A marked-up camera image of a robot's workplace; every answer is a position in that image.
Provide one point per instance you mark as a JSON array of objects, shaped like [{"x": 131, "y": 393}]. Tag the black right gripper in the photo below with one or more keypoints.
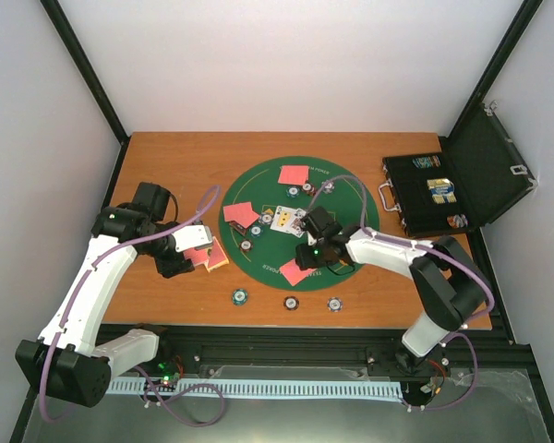
[{"x": 304, "y": 260}]

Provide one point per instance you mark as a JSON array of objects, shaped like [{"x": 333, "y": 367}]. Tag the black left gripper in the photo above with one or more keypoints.
[{"x": 172, "y": 267}]

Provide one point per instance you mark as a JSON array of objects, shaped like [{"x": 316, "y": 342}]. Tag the red card seat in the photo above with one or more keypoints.
[
  {"x": 293, "y": 274},
  {"x": 245, "y": 216},
  {"x": 293, "y": 175}
]

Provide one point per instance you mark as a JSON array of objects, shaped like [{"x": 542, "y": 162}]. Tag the face up card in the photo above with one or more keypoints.
[
  {"x": 282, "y": 218},
  {"x": 295, "y": 226}
]

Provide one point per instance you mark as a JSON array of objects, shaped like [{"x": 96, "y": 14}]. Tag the brown 100 chip stack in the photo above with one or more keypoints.
[{"x": 291, "y": 303}]

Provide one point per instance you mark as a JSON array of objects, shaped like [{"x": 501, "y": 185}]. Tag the blue white chip stack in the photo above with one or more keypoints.
[{"x": 335, "y": 304}]

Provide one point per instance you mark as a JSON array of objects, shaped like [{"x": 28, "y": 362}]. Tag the green 50 chip top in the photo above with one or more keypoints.
[{"x": 292, "y": 191}]

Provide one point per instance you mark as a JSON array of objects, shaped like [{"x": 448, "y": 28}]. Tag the brown 100 chip top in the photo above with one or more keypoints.
[{"x": 309, "y": 189}]

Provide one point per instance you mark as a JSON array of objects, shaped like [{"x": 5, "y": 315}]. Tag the triangular all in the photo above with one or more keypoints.
[{"x": 237, "y": 227}]

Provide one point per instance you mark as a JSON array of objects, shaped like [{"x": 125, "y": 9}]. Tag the green blue 50 chip stack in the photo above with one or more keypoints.
[{"x": 239, "y": 297}]

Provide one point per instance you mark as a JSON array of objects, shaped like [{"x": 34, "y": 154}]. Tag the red card top seat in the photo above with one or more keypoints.
[{"x": 293, "y": 175}]

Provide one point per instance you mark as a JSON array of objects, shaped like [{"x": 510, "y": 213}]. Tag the red backed card deck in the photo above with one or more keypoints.
[{"x": 198, "y": 256}]

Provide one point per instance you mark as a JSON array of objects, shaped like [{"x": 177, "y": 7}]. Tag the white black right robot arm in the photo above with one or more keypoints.
[{"x": 450, "y": 286}]

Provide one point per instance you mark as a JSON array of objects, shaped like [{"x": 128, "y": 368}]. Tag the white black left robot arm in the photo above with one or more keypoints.
[{"x": 65, "y": 362}]

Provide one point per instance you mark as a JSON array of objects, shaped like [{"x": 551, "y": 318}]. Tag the yellow playing card box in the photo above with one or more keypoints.
[{"x": 217, "y": 256}]

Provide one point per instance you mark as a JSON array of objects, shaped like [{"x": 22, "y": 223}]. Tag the round green poker mat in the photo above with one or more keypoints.
[{"x": 259, "y": 186}]

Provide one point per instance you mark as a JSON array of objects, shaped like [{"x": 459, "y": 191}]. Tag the blue gold card deck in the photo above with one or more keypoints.
[{"x": 441, "y": 190}]

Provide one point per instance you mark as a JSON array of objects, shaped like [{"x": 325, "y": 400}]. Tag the red white chips in case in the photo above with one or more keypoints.
[{"x": 457, "y": 221}]

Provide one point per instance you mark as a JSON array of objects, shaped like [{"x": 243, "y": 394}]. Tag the chips row in case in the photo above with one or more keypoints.
[{"x": 426, "y": 162}]

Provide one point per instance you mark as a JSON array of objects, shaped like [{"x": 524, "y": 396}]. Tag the black poker case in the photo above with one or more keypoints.
[{"x": 488, "y": 172}]

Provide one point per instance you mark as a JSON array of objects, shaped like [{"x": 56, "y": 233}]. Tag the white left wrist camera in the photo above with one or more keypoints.
[{"x": 195, "y": 236}]

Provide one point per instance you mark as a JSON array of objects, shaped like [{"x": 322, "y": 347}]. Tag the black aluminium frame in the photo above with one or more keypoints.
[{"x": 324, "y": 348}]

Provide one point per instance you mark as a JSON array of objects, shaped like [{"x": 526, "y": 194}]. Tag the silver case handle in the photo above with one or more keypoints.
[{"x": 388, "y": 202}]

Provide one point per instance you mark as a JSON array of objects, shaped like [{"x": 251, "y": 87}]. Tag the light blue cable duct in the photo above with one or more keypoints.
[{"x": 259, "y": 389}]

